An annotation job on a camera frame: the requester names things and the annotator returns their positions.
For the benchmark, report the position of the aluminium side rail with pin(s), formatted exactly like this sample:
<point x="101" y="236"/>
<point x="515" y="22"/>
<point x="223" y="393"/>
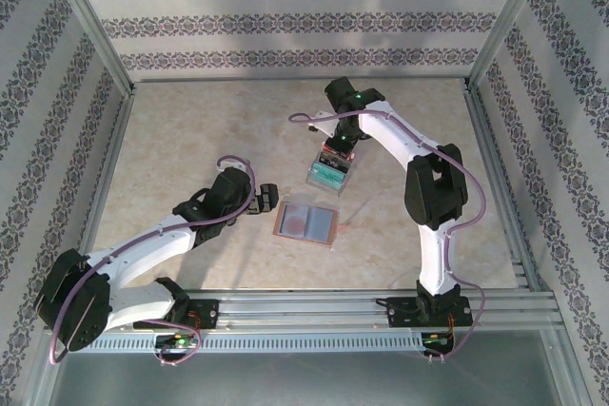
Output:
<point x="113" y="149"/>
<point x="489" y="140"/>

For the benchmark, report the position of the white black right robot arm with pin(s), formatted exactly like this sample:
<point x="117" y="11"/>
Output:
<point x="435" y="258"/>

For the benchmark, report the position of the brown leather card holder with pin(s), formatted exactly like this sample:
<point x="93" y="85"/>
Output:
<point x="321" y="225"/>

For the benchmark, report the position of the thin aluminium wall rail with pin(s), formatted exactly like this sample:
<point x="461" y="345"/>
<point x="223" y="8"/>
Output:
<point x="214" y="79"/>

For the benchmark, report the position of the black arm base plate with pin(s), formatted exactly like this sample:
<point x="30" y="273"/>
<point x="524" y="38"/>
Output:
<point x="207" y="313"/>
<point x="404" y="313"/>

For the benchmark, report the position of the grey credit card red circle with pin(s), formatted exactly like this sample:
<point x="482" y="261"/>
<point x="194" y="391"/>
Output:
<point x="295" y="220"/>

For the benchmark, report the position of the small circuit board with LED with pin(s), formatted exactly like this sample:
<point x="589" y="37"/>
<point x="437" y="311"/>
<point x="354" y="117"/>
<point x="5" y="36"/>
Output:
<point x="435" y="342"/>
<point x="178" y="343"/>

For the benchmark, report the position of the grey sheet metal panel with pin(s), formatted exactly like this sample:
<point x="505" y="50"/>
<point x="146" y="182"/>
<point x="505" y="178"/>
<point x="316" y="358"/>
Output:
<point x="309" y="382"/>

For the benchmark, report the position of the aluminium frame post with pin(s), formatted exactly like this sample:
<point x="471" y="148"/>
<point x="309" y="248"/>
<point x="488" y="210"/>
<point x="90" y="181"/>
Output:
<point x="92" y="25"/>
<point x="508" y="21"/>

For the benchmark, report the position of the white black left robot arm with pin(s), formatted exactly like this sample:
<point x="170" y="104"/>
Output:
<point x="143" y="246"/>

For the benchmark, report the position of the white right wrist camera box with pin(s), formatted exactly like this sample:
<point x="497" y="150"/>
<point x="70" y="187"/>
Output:
<point x="326" y="126"/>

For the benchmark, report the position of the black credit card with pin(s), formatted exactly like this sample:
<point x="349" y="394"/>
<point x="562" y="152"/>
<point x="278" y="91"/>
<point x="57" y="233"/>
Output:
<point x="333" y="160"/>

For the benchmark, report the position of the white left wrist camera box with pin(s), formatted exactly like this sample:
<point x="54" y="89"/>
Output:
<point x="230" y="166"/>

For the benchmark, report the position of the teal credit card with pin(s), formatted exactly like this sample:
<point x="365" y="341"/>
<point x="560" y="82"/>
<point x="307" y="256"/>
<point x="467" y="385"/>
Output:
<point x="328" y="177"/>

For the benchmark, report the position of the clear acrylic card stand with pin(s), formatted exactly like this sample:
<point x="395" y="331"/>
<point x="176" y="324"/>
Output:
<point x="323" y="190"/>

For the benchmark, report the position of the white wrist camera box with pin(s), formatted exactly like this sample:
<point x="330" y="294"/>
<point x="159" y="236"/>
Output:
<point x="326" y="126"/>
<point x="230" y="166"/>

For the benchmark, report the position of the aluminium rail under arm bases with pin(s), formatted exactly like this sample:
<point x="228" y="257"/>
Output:
<point x="309" y="306"/>

